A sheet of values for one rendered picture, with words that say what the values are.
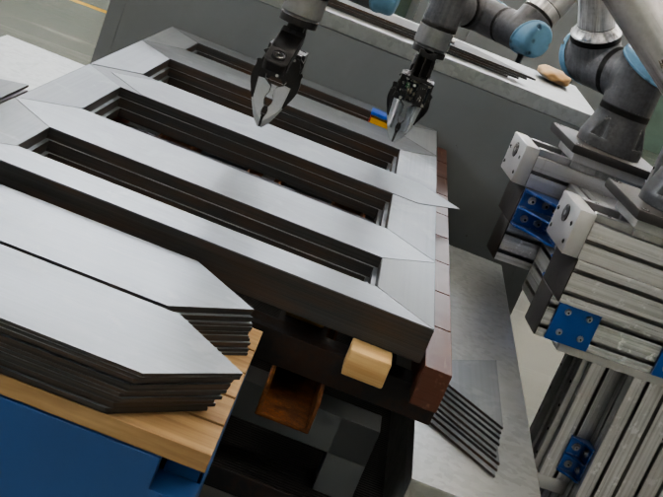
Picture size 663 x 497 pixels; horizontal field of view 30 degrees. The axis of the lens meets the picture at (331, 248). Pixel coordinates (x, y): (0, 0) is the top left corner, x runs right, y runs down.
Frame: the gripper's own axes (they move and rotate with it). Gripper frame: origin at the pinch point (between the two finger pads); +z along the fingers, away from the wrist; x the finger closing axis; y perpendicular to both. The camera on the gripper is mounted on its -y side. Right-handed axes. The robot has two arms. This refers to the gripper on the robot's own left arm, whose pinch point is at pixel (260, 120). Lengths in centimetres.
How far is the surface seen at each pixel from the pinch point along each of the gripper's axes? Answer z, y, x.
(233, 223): 9.3, -36.1, -4.2
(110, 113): 9.4, 0.6, 26.7
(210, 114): 5.8, 14.9, 10.7
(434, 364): 10, -61, -39
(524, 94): -11, 99, -54
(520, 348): 93, 223, -106
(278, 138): 5.8, 17.6, -3.3
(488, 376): 21, -27, -53
